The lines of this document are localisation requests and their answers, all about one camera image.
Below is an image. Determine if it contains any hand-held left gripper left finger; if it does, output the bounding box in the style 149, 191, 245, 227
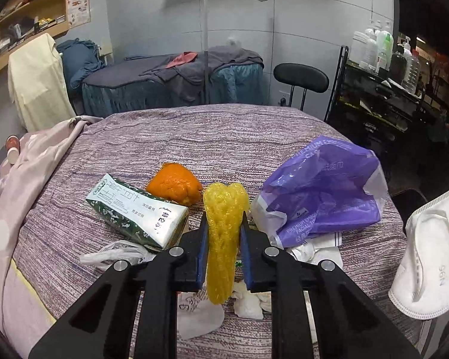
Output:
28, 212, 210, 359

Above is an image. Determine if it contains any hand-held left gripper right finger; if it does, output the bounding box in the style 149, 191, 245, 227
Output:
239, 211, 421, 359

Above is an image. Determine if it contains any yellow foam fruit net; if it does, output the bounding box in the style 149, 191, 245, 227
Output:
203, 182, 250, 305

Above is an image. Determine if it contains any green white tissue pack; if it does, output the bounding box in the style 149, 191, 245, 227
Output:
86, 174, 189, 251

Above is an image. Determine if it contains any purple plastic bag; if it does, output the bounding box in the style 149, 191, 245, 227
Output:
251, 135, 389, 249

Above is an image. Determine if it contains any white face mask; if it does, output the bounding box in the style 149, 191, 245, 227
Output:
388, 187, 449, 320

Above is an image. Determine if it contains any crumpled white tissue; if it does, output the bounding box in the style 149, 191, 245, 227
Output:
286, 234, 345, 270
232, 282, 274, 320

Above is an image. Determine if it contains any orange citrus fruit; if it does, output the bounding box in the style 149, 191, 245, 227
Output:
146, 162, 203, 207

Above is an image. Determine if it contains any white plastic wrapper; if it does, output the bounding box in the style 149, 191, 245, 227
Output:
78, 240, 158, 270

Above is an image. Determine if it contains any purple striped blanket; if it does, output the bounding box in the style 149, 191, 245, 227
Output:
13, 104, 431, 359

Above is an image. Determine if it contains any blue skirted massage bed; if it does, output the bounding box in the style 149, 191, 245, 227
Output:
69, 45, 266, 118

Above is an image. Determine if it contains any grey blanket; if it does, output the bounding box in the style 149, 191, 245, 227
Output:
82, 45, 264, 101

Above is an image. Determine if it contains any black chair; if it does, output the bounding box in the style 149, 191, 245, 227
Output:
273, 62, 330, 111

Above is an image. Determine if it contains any black mesh rack cart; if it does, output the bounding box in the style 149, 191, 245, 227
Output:
324, 45, 449, 173

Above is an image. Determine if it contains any pink dotted blanket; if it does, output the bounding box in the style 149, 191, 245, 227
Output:
0, 116, 105, 345

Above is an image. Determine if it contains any red cloth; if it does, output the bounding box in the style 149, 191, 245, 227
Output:
165, 51, 199, 70

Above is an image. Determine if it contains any red white cup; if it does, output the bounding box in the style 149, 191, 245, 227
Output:
5, 136, 21, 164

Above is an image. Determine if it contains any blue cloth pile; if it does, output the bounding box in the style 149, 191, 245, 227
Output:
56, 38, 107, 90

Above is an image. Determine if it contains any white plastic jar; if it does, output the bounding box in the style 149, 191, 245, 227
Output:
351, 30, 377, 70

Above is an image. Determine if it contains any cream cloth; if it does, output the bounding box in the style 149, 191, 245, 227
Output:
7, 33, 77, 133

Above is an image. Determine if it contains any dark bottle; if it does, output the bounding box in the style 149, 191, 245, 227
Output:
389, 43, 412, 83

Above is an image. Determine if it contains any clear plastic bottle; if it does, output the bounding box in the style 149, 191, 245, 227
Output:
401, 50, 423, 92

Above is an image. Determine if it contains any green white bottle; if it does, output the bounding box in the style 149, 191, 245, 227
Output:
376, 22, 394, 73

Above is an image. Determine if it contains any wooden bookshelf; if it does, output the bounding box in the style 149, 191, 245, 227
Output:
0, 0, 71, 83

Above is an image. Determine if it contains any wall poster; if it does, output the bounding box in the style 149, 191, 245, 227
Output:
66, 0, 91, 28

